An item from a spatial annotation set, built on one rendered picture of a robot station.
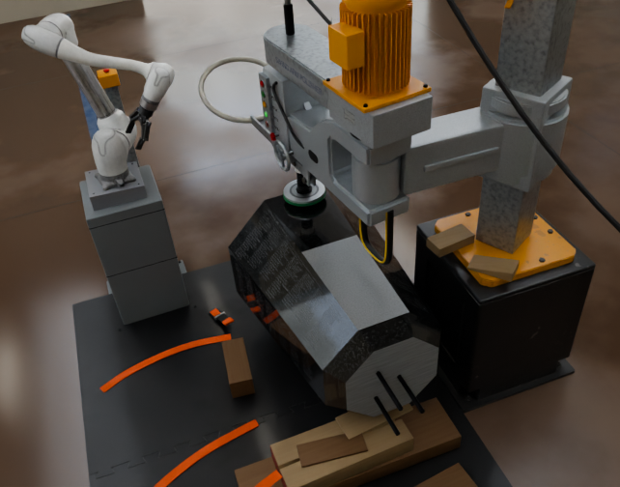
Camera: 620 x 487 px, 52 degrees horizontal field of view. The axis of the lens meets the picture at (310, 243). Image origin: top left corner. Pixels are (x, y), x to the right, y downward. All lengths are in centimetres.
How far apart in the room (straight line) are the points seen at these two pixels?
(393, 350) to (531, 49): 126
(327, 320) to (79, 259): 230
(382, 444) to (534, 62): 171
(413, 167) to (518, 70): 53
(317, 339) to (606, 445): 149
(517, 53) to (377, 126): 66
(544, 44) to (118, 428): 262
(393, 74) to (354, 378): 121
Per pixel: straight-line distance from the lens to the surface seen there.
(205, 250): 435
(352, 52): 214
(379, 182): 245
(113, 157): 346
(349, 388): 270
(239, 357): 345
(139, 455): 336
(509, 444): 331
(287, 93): 286
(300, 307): 286
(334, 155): 264
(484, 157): 265
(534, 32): 253
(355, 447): 296
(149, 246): 363
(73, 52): 335
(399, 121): 225
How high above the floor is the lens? 271
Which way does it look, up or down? 39 degrees down
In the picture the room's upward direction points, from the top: 5 degrees counter-clockwise
